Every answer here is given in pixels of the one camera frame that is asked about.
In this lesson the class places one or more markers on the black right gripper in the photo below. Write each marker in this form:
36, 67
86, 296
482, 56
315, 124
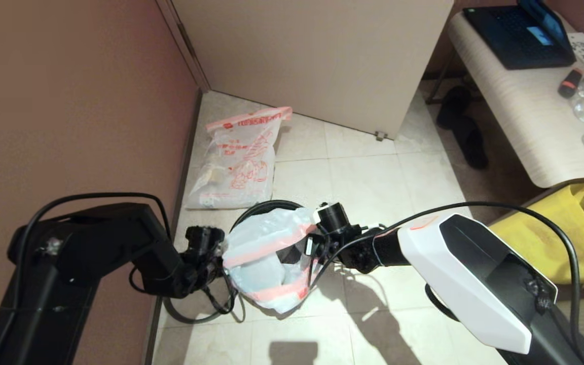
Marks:
327, 243

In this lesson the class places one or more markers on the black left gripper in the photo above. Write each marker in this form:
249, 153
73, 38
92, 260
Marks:
211, 271

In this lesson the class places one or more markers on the clear pink-edged new trash bag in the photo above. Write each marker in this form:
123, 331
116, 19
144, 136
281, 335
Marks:
266, 253

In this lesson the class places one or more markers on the white red-printed used trash bag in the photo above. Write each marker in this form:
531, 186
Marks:
241, 162

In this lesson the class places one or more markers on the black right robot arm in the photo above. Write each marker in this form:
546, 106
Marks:
474, 284

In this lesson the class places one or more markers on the yellow fabric tote bag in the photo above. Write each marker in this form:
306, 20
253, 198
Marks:
560, 238

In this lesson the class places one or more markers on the small metal door stop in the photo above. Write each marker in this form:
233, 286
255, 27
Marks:
380, 135

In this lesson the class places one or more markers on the black slipper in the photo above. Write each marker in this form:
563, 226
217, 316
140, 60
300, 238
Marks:
472, 147
453, 106

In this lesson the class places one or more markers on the beige door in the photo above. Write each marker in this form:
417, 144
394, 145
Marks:
322, 61

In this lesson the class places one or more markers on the white wood-grain table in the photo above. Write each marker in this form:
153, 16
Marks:
515, 101

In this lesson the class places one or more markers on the black laptop blue screen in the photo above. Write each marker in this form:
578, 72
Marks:
515, 35

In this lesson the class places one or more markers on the beige door frame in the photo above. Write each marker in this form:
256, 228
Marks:
185, 50

